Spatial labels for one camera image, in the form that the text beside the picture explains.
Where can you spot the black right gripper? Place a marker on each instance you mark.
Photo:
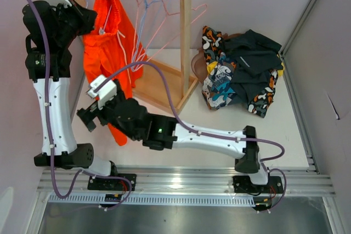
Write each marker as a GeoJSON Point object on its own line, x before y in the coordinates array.
{"type": "Point", "coordinates": [89, 115]}

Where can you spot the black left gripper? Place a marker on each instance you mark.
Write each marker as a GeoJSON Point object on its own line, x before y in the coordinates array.
{"type": "Point", "coordinates": [86, 17]}

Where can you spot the bright orange shorts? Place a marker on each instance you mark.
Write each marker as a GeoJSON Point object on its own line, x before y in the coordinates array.
{"type": "Point", "coordinates": [96, 57]}

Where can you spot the blue patterned shorts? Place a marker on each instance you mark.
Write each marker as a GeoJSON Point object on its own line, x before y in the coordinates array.
{"type": "Point", "coordinates": [217, 90]}

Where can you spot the yellow shorts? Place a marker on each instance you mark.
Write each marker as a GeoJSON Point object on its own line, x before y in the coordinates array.
{"type": "Point", "coordinates": [248, 65]}

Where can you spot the orange grey camouflage shorts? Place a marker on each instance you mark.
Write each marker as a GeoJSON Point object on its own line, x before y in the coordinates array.
{"type": "Point", "coordinates": [260, 104]}

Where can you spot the dark navy shorts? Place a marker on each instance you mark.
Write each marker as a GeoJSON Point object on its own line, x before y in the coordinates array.
{"type": "Point", "coordinates": [251, 43]}

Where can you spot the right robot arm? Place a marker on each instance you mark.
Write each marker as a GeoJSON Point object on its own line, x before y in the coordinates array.
{"type": "Point", "coordinates": [159, 132]}

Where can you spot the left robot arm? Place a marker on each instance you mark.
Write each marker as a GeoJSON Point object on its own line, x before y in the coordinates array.
{"type": "Point", "coordinates": [51, 31]}

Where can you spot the wooden clothes rack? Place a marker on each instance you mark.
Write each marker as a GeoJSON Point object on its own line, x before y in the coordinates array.
{"type": "Point", "coordinates": [175, 64]}

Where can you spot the translucent pink plastic basin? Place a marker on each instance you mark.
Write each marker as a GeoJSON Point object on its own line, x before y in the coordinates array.
{"type": "Point", "coordinates": [197, 67]}

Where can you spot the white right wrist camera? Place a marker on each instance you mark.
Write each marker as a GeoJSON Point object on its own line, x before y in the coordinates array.
{"type": "Point", "coordinates": [105, 93]}

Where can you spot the grey slotted cable duct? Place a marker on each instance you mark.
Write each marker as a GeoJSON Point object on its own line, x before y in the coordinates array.
{"type": "Point", "coordinates": [161, 200]}

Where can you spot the aluminium mounting rail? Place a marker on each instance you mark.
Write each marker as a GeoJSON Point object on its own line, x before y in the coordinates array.
{"type": "Point", "coordinates": [219, 181]}

